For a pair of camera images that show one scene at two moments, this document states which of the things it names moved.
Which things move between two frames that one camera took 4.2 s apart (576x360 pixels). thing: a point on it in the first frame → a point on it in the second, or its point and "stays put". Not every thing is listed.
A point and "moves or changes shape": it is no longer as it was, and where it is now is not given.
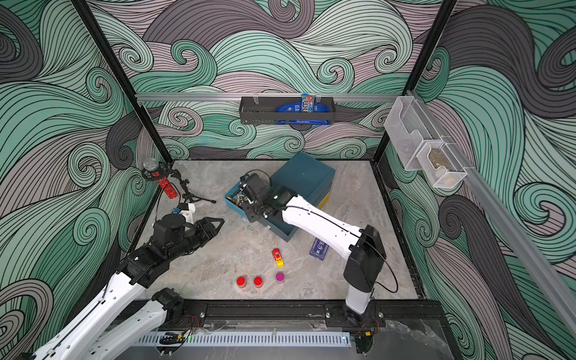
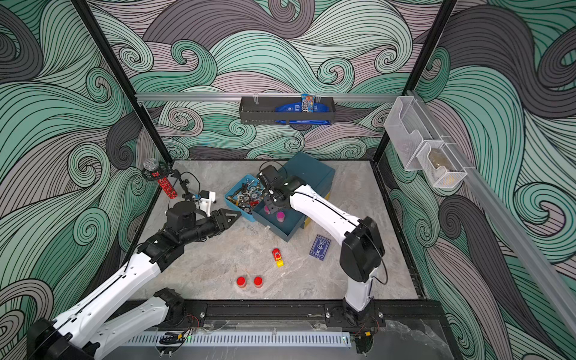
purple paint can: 280,277 moves or changes shape
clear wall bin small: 440,165 stays put
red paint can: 258,282 stays put
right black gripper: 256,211 → 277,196
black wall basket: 262,110 stays put
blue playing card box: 319,249 stays put
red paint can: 241,282 stays put
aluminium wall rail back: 186,97 stays put
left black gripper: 211,229 → 219,221
